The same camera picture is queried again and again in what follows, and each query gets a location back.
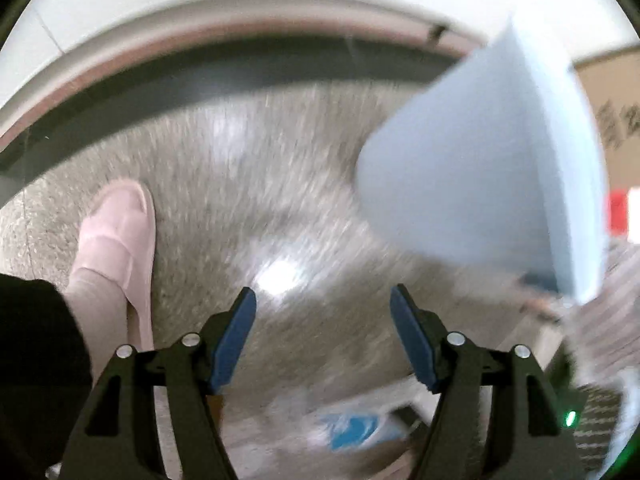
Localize light blue plastic bin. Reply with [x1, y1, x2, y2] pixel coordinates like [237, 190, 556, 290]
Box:
[356, 23, 608, 304]

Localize pink slipper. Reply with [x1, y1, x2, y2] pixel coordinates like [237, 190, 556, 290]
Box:
[72, 179, 156, 351]

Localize red white low box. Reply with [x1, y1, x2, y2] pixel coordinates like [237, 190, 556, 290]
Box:
[608, 190, 628, 237]

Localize tall brown cardboard box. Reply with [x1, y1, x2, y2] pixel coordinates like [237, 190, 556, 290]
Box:
[574, 44, 639, 170]

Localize cream low cabinet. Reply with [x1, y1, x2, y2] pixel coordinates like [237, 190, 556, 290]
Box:
[0, 0, 501, 151]

